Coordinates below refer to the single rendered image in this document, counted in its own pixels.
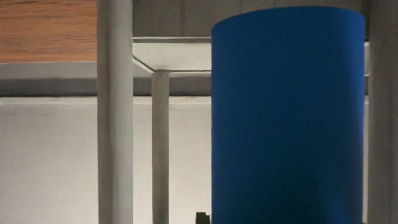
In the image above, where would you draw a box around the white shelving unit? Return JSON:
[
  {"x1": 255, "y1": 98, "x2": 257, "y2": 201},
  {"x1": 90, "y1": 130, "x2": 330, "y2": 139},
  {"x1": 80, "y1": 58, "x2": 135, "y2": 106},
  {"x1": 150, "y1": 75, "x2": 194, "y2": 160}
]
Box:
[{"x1": 96, "y1": 0, "x2": 398, "y2": 224}]

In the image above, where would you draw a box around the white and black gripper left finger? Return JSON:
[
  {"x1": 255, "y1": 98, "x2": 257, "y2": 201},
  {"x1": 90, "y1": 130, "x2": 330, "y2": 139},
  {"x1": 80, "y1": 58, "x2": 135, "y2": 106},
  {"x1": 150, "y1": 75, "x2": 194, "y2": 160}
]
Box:
[{"x1": 195, "y1": 212, "x2": 211, "y2": 224}]

